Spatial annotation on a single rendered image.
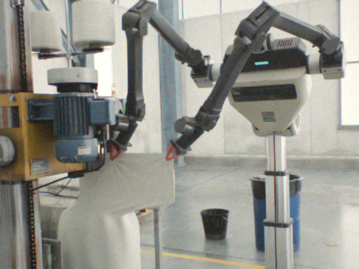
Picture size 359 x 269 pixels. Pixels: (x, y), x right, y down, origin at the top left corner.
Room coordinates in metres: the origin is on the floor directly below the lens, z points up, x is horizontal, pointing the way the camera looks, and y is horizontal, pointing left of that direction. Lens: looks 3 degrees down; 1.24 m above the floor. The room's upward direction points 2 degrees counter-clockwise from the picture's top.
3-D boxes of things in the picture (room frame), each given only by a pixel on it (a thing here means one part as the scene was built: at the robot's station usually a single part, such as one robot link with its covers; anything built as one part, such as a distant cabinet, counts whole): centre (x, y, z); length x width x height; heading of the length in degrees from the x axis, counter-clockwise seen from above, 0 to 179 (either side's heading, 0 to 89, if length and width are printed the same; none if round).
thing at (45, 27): (1.81, 0.55, 1.61); 0.15 x 0.14 x 0.17; 63
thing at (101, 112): (1.56, 0.27, 1.25); 0.10 x 0.08 x 0.12; 178
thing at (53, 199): (4.94, 1.31, 0.32); 0.67 x 0.42 x 0.14; 157
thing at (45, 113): (1.57, 0.47, 1.27); 0.12 x 0.09 x 0.09; 153
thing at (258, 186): (3.87, -0.87, 0.32); 0.51 x 0.48 x 0.65; 153
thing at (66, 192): (4.82, 1.16, 0.44); 0.66 x 0.42 x 0.14; 57
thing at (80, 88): (1.56, 0.37, 1.35); 0.12 x 0.12 x 0.04
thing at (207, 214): (4.25, -0.34, 0.13); 0.30 x 0.30 x 0.26
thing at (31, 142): (1.70, 0.58, 1.18); 0.34 x 0.25 x 0.31; 153
